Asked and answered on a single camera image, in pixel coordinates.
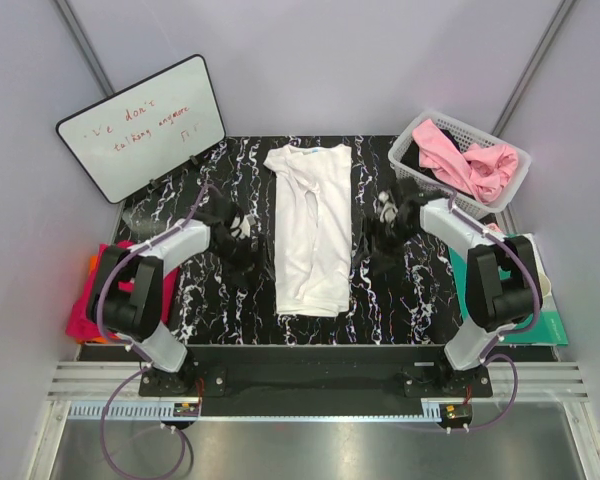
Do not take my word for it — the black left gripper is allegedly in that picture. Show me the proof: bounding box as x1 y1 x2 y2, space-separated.
210 233 275 290

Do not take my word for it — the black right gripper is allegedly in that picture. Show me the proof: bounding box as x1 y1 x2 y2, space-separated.
351 215 420 276

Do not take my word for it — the white t shirt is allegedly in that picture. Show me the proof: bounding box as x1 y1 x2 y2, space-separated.
264 144 353 318

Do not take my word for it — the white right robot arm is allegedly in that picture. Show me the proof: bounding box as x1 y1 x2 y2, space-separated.
356 179 542 397

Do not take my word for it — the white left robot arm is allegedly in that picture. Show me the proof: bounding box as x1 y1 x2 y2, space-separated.
86 192 263 396

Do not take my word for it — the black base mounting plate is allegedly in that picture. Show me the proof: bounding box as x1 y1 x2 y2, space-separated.
139 345 493 399

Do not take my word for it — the pink power cube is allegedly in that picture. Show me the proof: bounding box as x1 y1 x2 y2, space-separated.
486 223 503 234

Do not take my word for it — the white plastic basket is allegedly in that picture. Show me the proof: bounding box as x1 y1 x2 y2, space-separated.
388 111 531 219

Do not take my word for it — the pink t shirt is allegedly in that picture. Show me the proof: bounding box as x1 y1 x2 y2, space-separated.
412 119 519 204

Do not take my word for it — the yellow paper cup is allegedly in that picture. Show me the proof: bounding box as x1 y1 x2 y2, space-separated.
538 272 552 301

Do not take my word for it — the whiteboard with red writing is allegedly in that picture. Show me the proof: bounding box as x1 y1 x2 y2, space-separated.
56 54 226 204

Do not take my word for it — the magenta folded t shirt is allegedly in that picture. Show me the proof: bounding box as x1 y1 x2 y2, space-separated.
65 244 180 344

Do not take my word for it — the green cutting mat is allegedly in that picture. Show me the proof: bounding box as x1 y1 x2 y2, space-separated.
449 234 569 346

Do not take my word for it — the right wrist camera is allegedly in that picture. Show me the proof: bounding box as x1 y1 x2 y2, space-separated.
377 191 398 224

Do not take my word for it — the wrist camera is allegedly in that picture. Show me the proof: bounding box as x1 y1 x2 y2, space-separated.
229 215 255 240
377 191 398 224

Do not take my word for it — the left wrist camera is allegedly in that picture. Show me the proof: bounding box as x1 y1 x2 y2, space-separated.
229 215 255 240

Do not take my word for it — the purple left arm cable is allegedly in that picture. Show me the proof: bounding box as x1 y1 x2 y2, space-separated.
93 182 224 476

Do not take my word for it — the aluminium rail frame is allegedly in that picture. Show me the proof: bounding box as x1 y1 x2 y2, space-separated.
48 362 589 423

